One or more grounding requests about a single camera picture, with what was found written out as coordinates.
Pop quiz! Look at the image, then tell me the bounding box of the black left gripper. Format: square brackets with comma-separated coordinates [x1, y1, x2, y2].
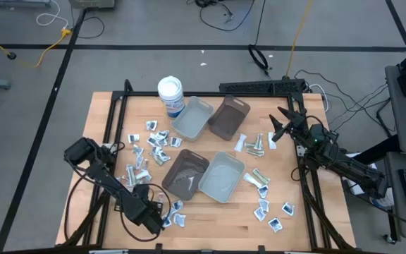
[120, 193, 165, 236]

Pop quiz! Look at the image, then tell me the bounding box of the translucent brown plastic bin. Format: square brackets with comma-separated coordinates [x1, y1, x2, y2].
[161, 148, 211, 202]
[207, 94, 252, 142]

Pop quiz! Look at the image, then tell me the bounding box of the white wipes canister blue label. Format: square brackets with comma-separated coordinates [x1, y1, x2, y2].
[156, 75, 186, 119]

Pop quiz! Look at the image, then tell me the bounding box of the light grey plastic bin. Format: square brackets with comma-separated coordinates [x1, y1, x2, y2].
[198, 151, 247, 205]
[170, 95, 215, 143]

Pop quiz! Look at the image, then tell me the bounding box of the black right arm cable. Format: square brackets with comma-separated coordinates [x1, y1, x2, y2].
[290, 164, 309, 183]

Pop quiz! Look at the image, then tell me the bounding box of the small white wipes canister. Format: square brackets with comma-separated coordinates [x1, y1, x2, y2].
[370, 197, 396, 210]

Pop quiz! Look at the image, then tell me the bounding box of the thin black floor cable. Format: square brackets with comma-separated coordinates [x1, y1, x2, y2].
[71, 6, 106, 40]
[187, 0, 257, 33]
[293, 68, 393, 138]

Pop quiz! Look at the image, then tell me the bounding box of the white floor cable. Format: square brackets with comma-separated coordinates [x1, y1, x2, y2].
[35, 0, 70, 30]
[307, 83, 330, 113]

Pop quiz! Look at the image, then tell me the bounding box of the black coiled cable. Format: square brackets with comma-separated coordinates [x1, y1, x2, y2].
[247, 0, 271, 78]

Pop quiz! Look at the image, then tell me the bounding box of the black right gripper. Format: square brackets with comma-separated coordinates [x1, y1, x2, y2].
[269, 107, 316, 143]

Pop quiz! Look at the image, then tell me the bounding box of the black desk crossbar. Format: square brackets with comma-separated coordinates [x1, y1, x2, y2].
[350, 133, 401, 167]

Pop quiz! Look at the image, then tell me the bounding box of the yellow cable with plug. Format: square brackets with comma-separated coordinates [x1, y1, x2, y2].
[0, 26, 73, 68]

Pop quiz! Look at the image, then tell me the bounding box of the yellow hanging cable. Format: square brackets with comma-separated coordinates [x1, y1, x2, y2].
[285, 0, 314, 78]

